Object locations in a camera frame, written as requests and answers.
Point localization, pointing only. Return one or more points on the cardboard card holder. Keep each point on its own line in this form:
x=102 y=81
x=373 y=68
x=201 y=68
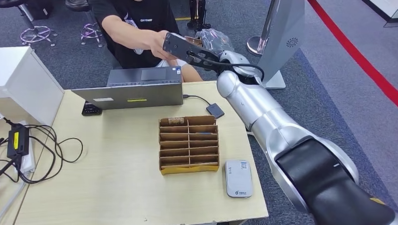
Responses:
x=187 y=170

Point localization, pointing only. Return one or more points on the person's right hand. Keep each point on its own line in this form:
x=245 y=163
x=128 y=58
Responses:
x=156 y=44

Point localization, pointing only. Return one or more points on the black bin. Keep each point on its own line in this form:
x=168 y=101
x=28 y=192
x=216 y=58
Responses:
x=40 y=3

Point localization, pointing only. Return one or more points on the white cabinet box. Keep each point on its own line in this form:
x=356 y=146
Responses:
x=31 y=86

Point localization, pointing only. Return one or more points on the person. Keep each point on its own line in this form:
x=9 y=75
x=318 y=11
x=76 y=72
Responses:
x=139 y=10

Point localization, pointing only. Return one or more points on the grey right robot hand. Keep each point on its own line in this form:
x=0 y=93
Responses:
x=214 y=41

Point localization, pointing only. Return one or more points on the black keypad device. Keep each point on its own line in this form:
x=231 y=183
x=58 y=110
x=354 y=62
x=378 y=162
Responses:
x=91 y=110

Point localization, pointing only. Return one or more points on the chrome stanchion post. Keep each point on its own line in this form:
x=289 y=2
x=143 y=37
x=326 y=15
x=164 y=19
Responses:
x=254 y=45

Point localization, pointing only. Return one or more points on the grey laptop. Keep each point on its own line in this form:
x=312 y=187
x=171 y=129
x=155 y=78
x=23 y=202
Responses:
x=136 y=96

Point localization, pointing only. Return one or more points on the black power adapter yellow label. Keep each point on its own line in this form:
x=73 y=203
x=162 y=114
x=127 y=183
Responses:
x=23 y=142

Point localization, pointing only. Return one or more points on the black stand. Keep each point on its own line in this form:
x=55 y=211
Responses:
x=197 y=9

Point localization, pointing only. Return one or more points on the brown room key card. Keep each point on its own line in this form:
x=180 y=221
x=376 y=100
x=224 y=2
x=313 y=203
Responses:
x=176 y=121

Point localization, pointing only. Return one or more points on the white ID card reader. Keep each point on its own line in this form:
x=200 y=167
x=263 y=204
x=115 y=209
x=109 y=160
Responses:
x=238 y=179

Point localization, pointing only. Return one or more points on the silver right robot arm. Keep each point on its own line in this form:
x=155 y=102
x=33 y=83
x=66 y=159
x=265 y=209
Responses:
x=252 y=100

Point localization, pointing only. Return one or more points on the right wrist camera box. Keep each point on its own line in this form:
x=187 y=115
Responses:
x=176 y=46

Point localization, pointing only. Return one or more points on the black tripod legs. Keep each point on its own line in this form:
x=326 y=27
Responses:
x=5 y=168

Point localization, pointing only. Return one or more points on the person's right forearm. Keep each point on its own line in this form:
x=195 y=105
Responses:
x=129 y=34

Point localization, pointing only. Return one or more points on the dark grey square USB device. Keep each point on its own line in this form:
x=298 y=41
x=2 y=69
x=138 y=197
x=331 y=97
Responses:
x=215 y=111

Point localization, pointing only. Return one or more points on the pale ID card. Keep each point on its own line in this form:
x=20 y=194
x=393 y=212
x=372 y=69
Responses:
x=192 y=41

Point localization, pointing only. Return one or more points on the white power strip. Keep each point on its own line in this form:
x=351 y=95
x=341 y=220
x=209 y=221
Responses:
x=30 y=164

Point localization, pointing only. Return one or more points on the grey kiosk stand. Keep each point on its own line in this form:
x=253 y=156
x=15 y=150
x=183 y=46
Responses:
x=284 y=28

